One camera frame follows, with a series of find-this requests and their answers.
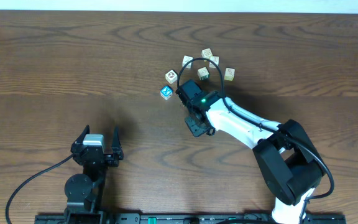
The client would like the wooden block brown circle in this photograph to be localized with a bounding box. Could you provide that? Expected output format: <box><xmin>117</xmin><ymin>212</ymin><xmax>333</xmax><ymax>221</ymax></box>
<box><xmin>165</xmin><ymin>70</ymin><xmax>178</xmax><ymax>84</ymax></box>

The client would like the black cable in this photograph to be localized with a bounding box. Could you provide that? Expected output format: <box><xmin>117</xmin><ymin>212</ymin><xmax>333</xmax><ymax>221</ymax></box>
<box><xmin>177</xmin><ymin>57</ymin><xmax>335</xmax><ymax>218</ymax></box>
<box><xmin>5</xmin><ymin>153</ymin><xmax>75</xmax><ymax>224</ymax></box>

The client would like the left black cable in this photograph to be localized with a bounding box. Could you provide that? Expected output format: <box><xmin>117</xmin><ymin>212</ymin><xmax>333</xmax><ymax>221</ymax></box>
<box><xmin>5</xmin><ymin>153</ymin><xmax>75</xmax><ymax>224</ymax></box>

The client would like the wooden block green side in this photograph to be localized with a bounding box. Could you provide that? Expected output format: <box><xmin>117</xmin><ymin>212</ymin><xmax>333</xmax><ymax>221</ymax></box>
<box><xmin>197</xmin><ymin>67</ymin><xmax>209</xmax><ymax>80</ymax></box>

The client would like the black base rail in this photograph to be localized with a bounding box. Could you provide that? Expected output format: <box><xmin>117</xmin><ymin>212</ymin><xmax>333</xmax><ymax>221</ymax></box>
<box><xmin>34</xmin><ymin>212</ymin><xmax>347</xmax><ymax>224</ymax></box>

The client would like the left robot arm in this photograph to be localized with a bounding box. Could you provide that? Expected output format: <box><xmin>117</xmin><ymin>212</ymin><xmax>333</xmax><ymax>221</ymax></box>
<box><xmin>64</xmin><ymin>126</ymin><xmax>124</xmax><ymax>223</ymax></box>

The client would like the wooden block yellow side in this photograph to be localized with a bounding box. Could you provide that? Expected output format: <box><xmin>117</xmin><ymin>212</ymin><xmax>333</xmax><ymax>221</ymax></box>
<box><xmin>224</xmin><ymin>68</ymin><xmax>235</xmax><ymax>81</ymax></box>

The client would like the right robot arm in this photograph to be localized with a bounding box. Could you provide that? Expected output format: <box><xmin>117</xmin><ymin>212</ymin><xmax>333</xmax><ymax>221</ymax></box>
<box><xmin>176</xmin><ymin>80</ymin><xmax>328</xmax><ymax>223</ymax></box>

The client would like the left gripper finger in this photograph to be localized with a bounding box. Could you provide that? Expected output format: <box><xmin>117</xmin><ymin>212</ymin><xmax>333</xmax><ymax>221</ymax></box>
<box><xmin>74</xmin><ymin>125</ymin><xmax>90</xmax><ymax>144</ymax></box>
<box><xmin>111</xmin><ymin>126</ymin><xmax>122</xmax><ymax>155</ymax></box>

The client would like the wooden block upper left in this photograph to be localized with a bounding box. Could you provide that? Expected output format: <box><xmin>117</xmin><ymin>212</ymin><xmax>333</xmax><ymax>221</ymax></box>
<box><xmin>182</xmin><ymin>55</ymin><xmax>193</xmax><ymax>69</ymax></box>

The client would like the right black cable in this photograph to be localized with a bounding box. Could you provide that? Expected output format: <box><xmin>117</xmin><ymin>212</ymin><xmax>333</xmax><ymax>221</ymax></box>
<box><xmin>177</xmin><ymin>57</ymin><xmax>335</xmax><ymax>218</ymax></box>

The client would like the wooden block beside top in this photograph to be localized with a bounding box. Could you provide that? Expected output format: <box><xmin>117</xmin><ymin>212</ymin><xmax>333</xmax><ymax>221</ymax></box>
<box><xmin>209</xmin><ymin>56</ymin><xmax>219</xmax><ymax>68</ymax></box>

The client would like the blue letter block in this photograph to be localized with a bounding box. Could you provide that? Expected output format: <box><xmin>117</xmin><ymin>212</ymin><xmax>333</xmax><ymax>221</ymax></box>
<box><xmin>160</xmin><ymin>85</ymin><xmax>173</xmax><ymax>100</ymax></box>

